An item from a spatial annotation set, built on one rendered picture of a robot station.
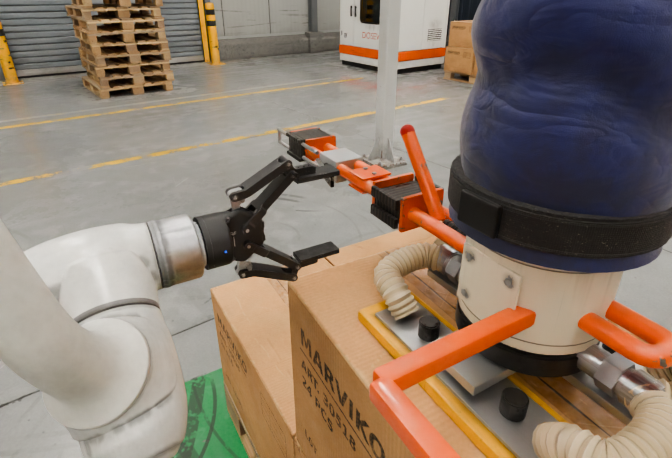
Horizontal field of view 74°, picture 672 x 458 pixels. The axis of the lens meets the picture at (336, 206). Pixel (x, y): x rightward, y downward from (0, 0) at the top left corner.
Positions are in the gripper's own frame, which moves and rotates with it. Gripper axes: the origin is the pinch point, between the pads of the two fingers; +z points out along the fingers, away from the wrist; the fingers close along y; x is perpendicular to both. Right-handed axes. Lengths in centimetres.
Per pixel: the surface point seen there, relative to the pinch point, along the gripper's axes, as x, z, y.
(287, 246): -160, 58, 108
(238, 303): -53, -2, 53
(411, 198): 6.9, 10.6, -2.6
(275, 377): -21, -4, 53
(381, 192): 2.2, 8.3, -2.3
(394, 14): -246, 191, -13
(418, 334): 20.3, 2.4, 10.1
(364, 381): 21.2, -6.6, 13.0
